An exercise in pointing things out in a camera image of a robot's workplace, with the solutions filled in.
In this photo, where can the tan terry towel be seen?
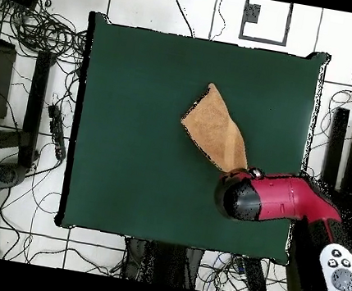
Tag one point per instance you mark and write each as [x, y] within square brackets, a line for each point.
[215, 129]

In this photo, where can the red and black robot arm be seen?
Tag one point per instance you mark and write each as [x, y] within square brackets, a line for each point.
[287, 197]

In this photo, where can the black metal stand leg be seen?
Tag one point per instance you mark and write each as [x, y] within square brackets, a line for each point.
[35, 105]
[335, 145]

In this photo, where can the black power strip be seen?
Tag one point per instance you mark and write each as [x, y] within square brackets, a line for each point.
[56, 132]
[253, 278]

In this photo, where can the dark green table cloth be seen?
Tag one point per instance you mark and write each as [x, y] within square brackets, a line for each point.
[121, 93]

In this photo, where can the small dark grey square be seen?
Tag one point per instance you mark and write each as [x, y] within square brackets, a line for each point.
[252, 13]

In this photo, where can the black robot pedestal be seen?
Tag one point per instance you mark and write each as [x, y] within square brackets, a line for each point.
[163, 263]

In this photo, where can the dark square floor frame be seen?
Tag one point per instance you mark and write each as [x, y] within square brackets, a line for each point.
[263, 40]

